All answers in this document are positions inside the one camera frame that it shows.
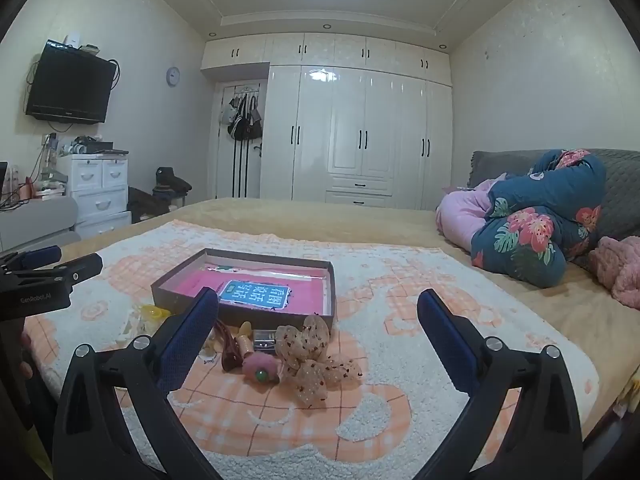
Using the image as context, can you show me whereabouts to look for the dark red hair claw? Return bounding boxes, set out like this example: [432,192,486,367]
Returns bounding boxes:
[215,322,246,372]

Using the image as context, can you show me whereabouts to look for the brown cardboard box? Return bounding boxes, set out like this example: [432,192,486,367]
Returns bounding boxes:
[151,248,336,330]

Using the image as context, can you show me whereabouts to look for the blue floral quilt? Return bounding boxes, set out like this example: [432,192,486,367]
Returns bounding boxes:
[470,149,608,289]

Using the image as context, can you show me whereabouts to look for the pink quilt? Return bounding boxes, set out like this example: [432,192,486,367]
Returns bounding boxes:
[435,172,506,256]

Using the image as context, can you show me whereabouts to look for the dark clothes pile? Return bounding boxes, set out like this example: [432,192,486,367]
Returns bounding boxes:
[152,166,193,201]

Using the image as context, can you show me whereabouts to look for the peach checked fleece blanket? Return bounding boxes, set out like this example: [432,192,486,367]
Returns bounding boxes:
[20,219,601,480]

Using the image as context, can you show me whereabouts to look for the black set-top box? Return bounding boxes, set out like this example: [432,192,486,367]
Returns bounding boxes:
[75,136,130,156]

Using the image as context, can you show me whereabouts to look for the white glossy wardrobe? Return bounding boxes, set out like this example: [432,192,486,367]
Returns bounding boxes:
[201,32,455,211]

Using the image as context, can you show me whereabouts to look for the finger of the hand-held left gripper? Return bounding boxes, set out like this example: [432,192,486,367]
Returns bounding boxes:
[0,246,62,275]
[12,253,104,292]

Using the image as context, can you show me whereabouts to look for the black wall television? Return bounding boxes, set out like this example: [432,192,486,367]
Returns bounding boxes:
[25,40,117,125]

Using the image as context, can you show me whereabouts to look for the clear packet of hair pins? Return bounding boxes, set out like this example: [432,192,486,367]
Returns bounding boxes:
[251,329,278,352]

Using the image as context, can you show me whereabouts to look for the person's left hand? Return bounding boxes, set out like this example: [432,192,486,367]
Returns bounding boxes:
[19,332,35,382]

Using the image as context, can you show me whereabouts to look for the clear bead hair tie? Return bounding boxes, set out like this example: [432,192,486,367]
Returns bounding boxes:
[201,332,226,361]

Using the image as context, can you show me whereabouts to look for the grey padded furniture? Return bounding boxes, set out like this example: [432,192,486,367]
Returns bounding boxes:
[0,196,81,252]

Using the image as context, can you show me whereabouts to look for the dark bag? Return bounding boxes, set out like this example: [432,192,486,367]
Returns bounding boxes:
[127,187,173,224]

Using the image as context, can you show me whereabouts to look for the white door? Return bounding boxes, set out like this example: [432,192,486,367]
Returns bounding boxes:
[215,81,268,200]

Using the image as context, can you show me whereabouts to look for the pink flower hair tie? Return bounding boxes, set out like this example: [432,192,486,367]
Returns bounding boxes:
[242,351,279,384]

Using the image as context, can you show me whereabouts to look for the hanging bags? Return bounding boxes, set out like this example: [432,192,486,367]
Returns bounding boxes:
[220,94,263,142]

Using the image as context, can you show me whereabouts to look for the pink fluffy pillow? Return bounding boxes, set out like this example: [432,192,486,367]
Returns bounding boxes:
[590,235,640,304]

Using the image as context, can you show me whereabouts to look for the yellow hair clip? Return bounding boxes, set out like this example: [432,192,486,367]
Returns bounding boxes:
[132,304,171,333]

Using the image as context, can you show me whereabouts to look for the beige hair clip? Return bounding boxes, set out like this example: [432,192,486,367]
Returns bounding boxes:
[235,321,254,356]

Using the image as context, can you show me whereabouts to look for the white drawer chest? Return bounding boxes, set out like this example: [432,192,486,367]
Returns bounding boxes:
[57,152,133,239]

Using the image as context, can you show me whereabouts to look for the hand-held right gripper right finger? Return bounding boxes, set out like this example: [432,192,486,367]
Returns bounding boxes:
[416,288,585,480]

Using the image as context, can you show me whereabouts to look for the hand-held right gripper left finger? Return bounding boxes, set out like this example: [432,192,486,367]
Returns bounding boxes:
[52,286,221,480]

